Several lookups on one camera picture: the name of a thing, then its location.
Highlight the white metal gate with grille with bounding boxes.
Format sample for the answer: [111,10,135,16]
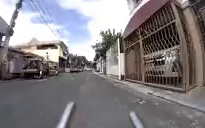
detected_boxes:
[104,37,127,80]

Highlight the group of trees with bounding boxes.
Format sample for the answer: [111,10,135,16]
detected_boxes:
[68,54,94,70]

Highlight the green tree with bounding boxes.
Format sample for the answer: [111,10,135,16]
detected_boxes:
[91,28,124,63]

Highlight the car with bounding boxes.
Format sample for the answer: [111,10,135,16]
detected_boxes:
[69,67,80,74]

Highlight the grey asphalt road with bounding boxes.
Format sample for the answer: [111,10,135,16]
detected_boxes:
[0,70,205,128]

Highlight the cream two-storey building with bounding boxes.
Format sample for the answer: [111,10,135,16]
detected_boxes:
[14,37,70,71]

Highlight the building with brown metal grille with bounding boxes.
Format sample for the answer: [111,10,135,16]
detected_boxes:
[122,0,205,94]

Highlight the robot's own part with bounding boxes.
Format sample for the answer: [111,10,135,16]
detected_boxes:
[55,101,76,128]
[129,110,145,128]

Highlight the low building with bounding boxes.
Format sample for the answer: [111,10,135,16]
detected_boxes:
[0,45,46,79]

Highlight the utility pole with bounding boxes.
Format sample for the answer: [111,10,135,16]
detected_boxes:
[0,0,25,80]

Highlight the concrete pavement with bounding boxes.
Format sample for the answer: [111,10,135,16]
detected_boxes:
[94,71,205,116]

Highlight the overhead wires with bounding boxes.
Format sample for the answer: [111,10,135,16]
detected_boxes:
[29,0,69,44]

